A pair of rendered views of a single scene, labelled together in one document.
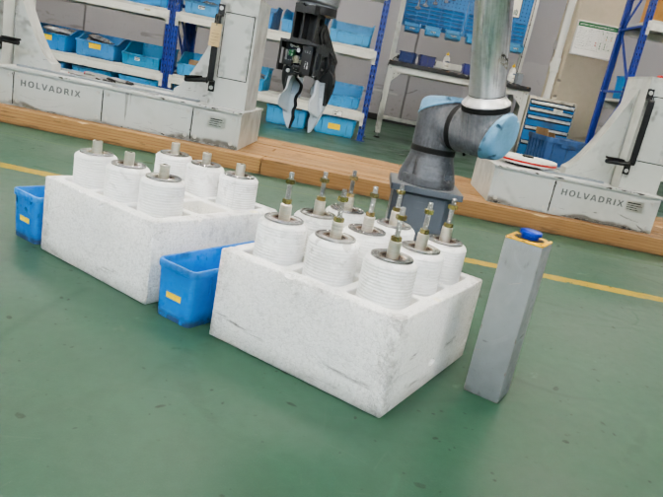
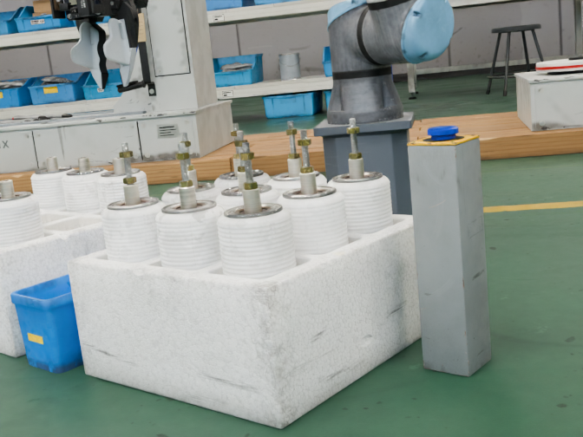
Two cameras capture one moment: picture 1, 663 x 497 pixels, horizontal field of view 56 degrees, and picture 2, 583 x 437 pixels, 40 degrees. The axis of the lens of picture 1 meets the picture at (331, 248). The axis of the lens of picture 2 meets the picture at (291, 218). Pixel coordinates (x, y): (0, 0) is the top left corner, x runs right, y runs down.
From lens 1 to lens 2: 0.35 m
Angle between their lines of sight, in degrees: 11
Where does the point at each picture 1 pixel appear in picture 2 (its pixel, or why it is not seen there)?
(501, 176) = (541, 93)
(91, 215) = not seen: outside the picture
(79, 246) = not seen: outside the picture
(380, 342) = (252, 325)
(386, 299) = (252, 267)
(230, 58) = (164, 50)
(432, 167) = (361, 94)
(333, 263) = (187, 240)
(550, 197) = not seen: outside the picture
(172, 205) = (22, 228)
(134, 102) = (69, 134)
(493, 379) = (454, 343)
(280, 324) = (147, 337)
